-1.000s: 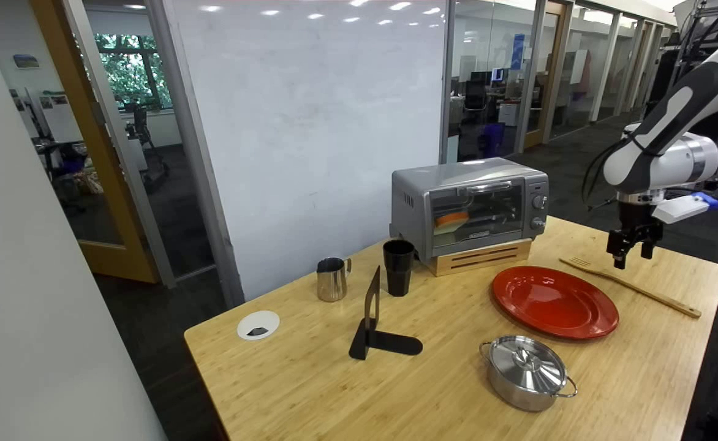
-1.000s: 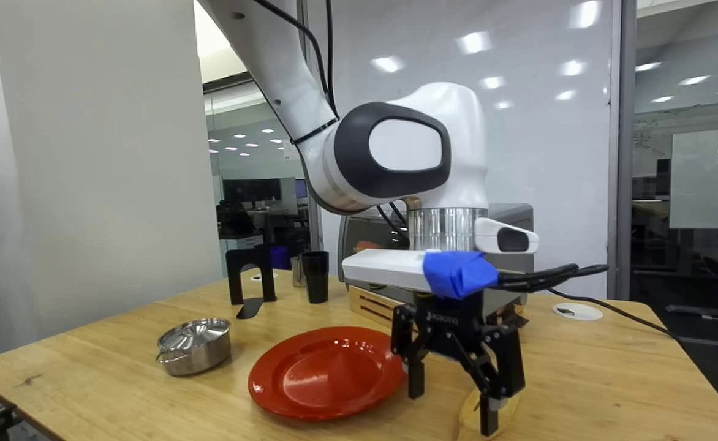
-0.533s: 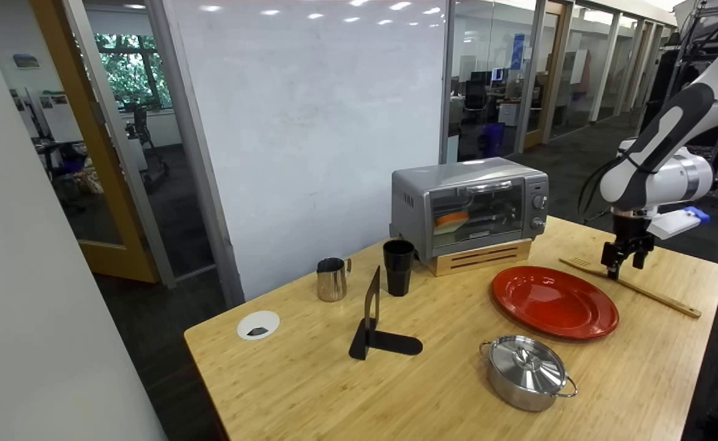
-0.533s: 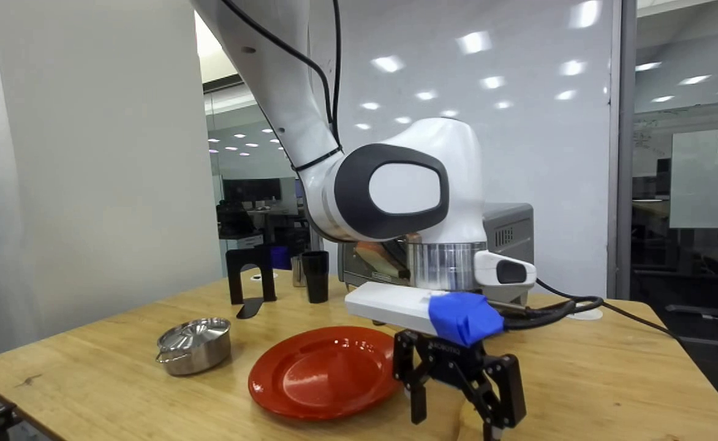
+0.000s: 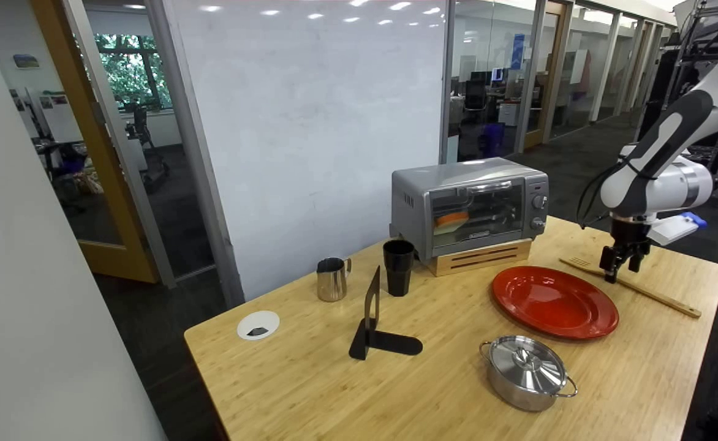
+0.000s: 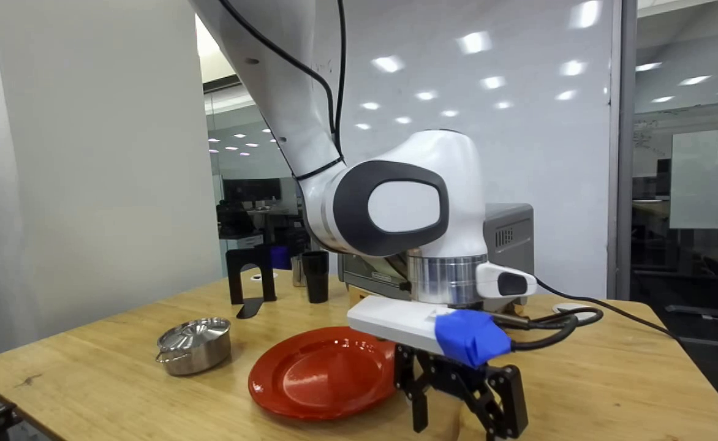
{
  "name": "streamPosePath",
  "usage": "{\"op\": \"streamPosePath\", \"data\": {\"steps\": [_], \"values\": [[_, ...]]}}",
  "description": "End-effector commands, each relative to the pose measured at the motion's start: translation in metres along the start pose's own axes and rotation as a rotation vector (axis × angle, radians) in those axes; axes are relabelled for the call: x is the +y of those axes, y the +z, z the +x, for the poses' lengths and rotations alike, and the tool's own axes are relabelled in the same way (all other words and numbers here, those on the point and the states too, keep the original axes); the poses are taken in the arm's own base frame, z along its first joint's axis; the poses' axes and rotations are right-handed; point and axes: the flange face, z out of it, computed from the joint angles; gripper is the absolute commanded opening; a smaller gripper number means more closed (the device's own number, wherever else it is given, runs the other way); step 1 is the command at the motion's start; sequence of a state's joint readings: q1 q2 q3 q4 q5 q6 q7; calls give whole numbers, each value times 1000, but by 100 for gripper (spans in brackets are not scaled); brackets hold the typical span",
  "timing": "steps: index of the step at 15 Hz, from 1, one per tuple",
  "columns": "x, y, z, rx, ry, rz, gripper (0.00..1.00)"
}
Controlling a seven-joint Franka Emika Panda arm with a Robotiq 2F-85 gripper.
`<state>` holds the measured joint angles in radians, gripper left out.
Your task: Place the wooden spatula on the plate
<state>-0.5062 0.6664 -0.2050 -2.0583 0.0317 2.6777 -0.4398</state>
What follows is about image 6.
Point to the large white whiteboard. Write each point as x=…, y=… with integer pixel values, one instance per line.
x=529, y=106

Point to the grey wall board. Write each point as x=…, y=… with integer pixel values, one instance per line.
x=711, y=176

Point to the red round plate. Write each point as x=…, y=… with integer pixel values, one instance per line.
x=316, y=376

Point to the small steel pot with lid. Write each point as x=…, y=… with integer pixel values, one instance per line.
x=195, y=347

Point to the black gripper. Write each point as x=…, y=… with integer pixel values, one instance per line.
x=457, y=379

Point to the silver toaster oven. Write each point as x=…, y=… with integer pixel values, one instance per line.
x=511, y=236

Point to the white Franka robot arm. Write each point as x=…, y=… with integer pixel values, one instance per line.
x=389, y=205

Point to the black cup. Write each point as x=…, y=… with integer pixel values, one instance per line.
x=316, y=278

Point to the white wrist camera blue tape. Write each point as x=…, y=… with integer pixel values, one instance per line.
x=407, y=322

